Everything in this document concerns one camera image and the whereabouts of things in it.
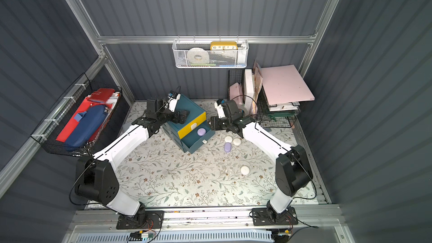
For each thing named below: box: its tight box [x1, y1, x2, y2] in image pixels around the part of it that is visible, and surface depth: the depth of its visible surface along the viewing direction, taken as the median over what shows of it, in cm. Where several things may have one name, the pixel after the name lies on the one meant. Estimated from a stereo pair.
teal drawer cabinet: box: [162, 93, 216, 154], surface depth 86 cm
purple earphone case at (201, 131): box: [196, 127, 207, 137], surface depth 94 cm
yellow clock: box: [209, 41, 238, 51], surface depth 89 cm
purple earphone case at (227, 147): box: [223, 142, 232, 153], surface depth 97 cm
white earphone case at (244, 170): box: [240, 165, 250, 175], surface depth 88 cm
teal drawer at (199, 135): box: [180, 119, 216, 155], surface depth 88 cm
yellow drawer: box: [177, 111, 207, 140], surface depth 84 cm
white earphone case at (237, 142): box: [232, 137, 242, 146], surface depth 100 cm
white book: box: [243, 68, 255, 116], surface depth 96 cm
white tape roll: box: [186, 47, 210, 65], surface depth 86 cm
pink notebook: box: [229, 82, 245, 106], surface depth 110 cm
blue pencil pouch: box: [64, 104, 108, 148], surface depth 71 cm
